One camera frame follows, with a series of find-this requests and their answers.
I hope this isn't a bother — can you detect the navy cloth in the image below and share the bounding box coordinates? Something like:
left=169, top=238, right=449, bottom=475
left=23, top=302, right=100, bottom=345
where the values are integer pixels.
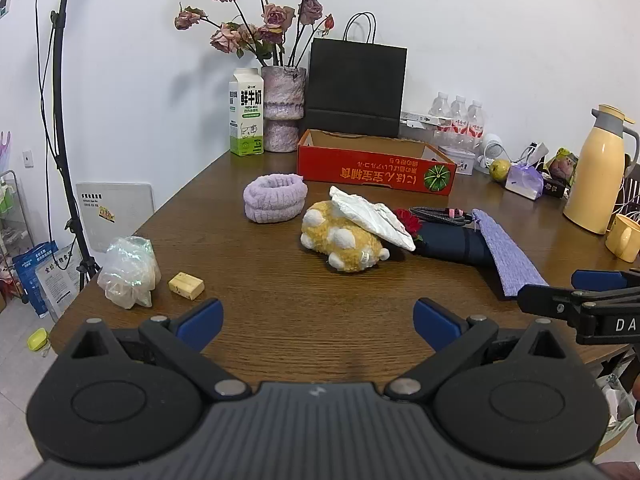
left=415, top=220, right=496, bottom=267

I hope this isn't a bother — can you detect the white packet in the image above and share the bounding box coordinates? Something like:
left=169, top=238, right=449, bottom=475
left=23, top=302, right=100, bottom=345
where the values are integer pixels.
left=329, top=186, right=417, bottom=252

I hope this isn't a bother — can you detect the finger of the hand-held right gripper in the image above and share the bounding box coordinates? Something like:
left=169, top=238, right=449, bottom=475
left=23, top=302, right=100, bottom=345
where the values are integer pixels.
left=571, top=268, right=640, bottom=294
left=517, top=284, right=602, bottom=322

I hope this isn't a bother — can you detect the white board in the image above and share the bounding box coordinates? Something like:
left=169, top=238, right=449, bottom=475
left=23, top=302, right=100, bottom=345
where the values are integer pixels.
left=76, top=182, right=157, bottom=256

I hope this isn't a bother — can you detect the wire rack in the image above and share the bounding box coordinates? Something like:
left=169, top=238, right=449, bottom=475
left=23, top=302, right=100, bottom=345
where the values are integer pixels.
left=0, top=170, right=36, bottom=306

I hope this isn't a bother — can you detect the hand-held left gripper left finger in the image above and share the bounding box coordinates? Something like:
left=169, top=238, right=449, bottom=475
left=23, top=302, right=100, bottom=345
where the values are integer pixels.
left=64, top=297, right=253, bottom=403

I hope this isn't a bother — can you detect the white tin box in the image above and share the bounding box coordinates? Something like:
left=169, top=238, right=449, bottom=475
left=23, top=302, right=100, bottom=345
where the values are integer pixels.
left=437, top=145, right=478, bottom=176

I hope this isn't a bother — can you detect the white green milk carton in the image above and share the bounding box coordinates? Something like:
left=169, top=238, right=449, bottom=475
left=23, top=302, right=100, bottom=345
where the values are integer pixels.
left=229, top=67, right=265, bottom=157

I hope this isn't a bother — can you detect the yellow plush toy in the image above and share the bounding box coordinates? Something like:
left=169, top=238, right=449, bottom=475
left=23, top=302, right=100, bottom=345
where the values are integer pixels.
left=300, top=200, right=391, bottom=273

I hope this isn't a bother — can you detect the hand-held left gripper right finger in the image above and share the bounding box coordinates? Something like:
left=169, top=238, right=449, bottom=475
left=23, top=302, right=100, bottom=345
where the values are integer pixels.
left=384, top=297, right=572, bottom=403

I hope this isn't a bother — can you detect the white mini fan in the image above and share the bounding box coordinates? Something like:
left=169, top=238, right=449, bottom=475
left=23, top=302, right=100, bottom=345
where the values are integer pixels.
left=477, top=133, right=506, bottom=168

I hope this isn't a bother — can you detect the iridescent plastic bag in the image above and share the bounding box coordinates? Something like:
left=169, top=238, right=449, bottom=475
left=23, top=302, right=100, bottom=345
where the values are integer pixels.
left=97, top=236, right=162, bottom=310

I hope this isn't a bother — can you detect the purple tissue pack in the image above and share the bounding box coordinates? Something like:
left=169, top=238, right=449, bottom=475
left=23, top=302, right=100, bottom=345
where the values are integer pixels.
left=505, top=162, right=544, bottom=201

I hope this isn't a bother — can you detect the yellow thermos jug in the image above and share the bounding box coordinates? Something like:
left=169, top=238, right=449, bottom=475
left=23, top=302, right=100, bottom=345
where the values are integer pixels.
left=563, top=105, right=640, bottom=235

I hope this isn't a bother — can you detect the purple mottled vase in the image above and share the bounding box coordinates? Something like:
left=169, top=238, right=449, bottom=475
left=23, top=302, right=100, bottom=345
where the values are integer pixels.
left=260, top=65, right=307, bottom=153

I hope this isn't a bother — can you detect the black light stand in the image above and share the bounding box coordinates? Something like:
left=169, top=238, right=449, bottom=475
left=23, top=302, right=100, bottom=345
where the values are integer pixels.
left=35, top=0, right=101, bottom=293

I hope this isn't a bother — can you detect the white plastic bag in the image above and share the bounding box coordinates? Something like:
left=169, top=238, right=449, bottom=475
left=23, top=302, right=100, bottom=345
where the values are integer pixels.
left=597, top=360, right=638, bottom=448

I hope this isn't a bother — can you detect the green snack packet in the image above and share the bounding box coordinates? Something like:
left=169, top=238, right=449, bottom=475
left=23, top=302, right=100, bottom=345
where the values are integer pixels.
left=545, top=147, right=579, bottom=183

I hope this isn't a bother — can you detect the yellow wooden block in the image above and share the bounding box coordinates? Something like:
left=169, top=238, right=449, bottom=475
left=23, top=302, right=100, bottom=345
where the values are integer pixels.
left=168, top=272, right=206, bottom=302

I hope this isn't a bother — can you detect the white charger plug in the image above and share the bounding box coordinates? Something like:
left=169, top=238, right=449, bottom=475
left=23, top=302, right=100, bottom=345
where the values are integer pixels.
left=520, top=141, right=551, bottom=162

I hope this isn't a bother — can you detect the white flat carton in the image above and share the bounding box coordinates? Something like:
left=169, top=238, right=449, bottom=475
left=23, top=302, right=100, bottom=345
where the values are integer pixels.
left=400, top=111, right=453, bottom=129

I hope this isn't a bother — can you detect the black paper bag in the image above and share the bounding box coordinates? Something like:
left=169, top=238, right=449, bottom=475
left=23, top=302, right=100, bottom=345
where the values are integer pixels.
left=304, top=12, right=408, bottom=139

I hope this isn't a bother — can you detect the dried pink rose bouquet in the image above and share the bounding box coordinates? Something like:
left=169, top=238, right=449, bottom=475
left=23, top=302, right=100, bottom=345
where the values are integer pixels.
left=174, top=0, right=335, bottom=68

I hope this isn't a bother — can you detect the blue printed bag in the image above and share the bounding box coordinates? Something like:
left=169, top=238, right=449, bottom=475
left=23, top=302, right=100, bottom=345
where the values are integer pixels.
left=12, top=242, right=76, bottom=320

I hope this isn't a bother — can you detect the purple knit cloth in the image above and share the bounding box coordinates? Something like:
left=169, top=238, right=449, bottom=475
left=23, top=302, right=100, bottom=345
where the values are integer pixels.
left=471, top=208, right=550, bottom=297

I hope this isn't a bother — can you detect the clear water bottle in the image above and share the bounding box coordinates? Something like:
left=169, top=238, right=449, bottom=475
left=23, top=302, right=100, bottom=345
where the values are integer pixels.
left=447, top=95, right=469, bottom=136
left=429, top=92, right=451, bottom=133
left=465, top=100, right=486, bottom=139

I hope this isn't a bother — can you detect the yellow cup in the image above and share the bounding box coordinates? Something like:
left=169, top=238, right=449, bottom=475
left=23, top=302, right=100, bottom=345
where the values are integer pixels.
left=605, top=213, right=640, bottom=263

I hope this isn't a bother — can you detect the black cable bundle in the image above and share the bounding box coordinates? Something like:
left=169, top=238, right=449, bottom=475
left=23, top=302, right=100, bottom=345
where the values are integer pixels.
left=409, top=206, right=473, bottom=226

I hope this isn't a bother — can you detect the red cardboard box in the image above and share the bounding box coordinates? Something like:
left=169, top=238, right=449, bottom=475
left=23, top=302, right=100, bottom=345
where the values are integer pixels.
left=297, top=129, right=457, bottom=196

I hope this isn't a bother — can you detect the red fabric rose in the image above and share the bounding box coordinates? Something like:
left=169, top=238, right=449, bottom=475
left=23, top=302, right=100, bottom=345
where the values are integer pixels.
left=393, top=208, right=425, bottom=243

